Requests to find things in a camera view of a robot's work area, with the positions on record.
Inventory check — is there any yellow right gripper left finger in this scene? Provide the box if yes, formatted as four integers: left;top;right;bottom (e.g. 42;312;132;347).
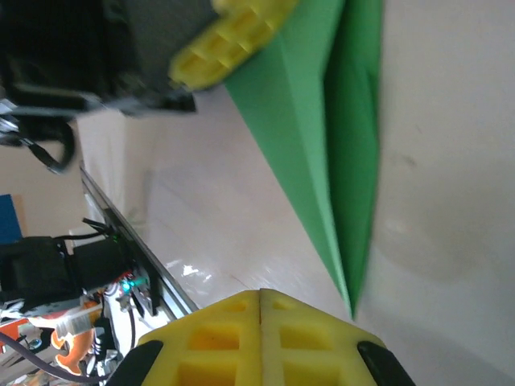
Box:
138;289;263;386

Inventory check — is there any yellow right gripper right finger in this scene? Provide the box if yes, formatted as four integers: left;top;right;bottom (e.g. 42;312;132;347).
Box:
259;288;386;386

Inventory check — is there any green paper sheet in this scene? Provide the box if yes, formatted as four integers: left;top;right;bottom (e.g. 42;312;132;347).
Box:
222;0;384;322

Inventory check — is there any aluminium rail frame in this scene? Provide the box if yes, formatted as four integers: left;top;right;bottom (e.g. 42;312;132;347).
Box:
79;160;201;322

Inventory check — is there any black controller board with wires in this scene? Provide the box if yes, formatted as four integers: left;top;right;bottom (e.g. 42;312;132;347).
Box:
102;273;156;318

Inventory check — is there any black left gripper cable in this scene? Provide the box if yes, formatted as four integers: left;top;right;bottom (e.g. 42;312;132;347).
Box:
0;114;77;175

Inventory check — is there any white slotted cable duct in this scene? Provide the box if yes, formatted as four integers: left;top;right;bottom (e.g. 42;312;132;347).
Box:
56;309;93;337

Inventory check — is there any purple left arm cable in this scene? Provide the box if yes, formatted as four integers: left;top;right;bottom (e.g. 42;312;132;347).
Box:
0;329;108;384

